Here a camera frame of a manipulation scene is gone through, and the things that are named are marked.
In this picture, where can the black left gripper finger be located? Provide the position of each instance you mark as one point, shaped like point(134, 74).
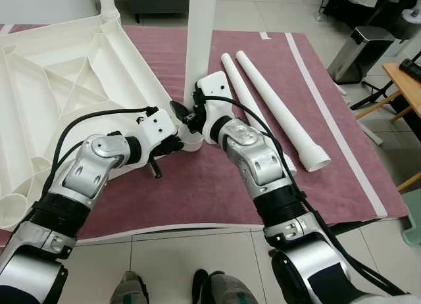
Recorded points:
point(172, 141)
point(170, 151)

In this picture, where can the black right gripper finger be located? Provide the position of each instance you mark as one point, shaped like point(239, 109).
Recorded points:
point(177, 110)

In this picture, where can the white plastic children table top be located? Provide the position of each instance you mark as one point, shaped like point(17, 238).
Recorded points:
point(66, 74)

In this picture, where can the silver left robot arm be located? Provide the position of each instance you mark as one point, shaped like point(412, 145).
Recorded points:
point(92, 166)

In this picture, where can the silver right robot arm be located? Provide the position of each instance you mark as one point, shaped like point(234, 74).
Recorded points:
point(256, 159)

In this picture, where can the mauve tablecloth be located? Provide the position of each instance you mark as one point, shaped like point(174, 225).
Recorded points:
point(197, 192)

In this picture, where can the small white tape piece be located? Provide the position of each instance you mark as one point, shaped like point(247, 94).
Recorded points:
point(264, 35)

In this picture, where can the dark grey armchair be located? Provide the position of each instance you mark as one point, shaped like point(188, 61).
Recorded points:
point(158, 0)

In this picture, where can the grey robot left foot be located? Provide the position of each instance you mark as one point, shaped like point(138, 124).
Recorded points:
point(130, 291)

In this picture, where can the grey robot foot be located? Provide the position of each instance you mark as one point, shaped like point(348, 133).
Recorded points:
point(227, 291)
point(130, 291)

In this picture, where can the grey robot right foot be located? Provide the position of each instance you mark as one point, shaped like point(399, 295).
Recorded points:
point(227, 291)

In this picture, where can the green plastic stool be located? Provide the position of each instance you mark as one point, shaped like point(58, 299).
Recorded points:
point(413, 218)

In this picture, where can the wooden side table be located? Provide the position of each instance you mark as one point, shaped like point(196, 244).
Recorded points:
point(404, 87)

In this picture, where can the black device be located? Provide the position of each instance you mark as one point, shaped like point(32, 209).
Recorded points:
point(411, 68)

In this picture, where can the grey metal pedal bin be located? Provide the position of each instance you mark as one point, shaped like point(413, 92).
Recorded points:
point(358, 57)

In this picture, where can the white plastic strip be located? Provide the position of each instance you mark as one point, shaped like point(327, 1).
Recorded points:
point(370, 129)

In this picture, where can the dark hanging clothes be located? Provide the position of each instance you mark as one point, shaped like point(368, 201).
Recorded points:
point(368, 4)

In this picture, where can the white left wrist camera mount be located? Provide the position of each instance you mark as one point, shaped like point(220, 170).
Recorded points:
point(158, 126)

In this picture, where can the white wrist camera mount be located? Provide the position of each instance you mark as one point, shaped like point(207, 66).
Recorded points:
point(158, 126)
point(214, 87)

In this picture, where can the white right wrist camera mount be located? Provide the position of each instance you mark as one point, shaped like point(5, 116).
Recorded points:
point(214, 87)

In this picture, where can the black metal table frame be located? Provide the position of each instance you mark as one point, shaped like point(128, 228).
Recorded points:
point(348, 225)

